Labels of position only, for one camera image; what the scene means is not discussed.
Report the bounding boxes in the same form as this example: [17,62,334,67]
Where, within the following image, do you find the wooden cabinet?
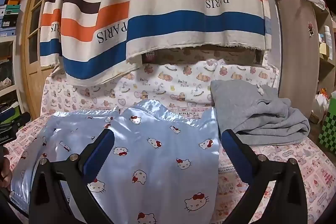
[270,0,322,119]

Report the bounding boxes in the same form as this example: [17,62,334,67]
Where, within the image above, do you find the bear sticker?
[307,21,317,37]

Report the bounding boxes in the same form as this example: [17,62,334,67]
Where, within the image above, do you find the pink printed bed sheet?
[5,106,336,224]

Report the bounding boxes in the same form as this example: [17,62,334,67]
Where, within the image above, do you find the grey sweatpants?
[210,79,311,146]

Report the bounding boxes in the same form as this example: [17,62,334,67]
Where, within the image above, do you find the white bag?
[312,88,332,123]

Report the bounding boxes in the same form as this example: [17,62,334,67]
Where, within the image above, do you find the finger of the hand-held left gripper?
[8,112,31,127]

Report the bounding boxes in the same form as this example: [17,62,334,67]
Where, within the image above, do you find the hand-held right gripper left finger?
[28,129,116,224]

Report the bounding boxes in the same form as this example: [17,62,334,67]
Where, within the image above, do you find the stack of shoe boxes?
[0,0,22,38]

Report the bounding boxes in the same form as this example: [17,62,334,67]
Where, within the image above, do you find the striped hanging cloth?
[39,0,272,86]

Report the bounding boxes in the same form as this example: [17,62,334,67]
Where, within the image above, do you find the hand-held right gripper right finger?
[221,129,307,224]

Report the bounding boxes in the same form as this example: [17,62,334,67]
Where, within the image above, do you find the light blue cat-print satin pants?
[9,99,221,224]

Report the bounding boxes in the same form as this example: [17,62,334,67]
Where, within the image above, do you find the green checkered box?
[318,98,336,153]

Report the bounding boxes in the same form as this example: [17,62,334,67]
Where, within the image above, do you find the white shelf unit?
[0,35,25,119]

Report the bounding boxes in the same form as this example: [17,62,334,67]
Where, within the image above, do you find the wooden shelf unit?
[315,4,336,119]

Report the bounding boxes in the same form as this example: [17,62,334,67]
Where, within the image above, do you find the wooden glass-panel door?
[21,0,69,119]

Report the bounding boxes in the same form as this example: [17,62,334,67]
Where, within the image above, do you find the white plastic bottle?
[324,26,333,49]

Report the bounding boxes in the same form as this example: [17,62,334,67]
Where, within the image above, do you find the white bear-print bedding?
[43,57,280,119]

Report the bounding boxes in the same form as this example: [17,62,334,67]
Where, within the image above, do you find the person's left hand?
[0,147,13,189]

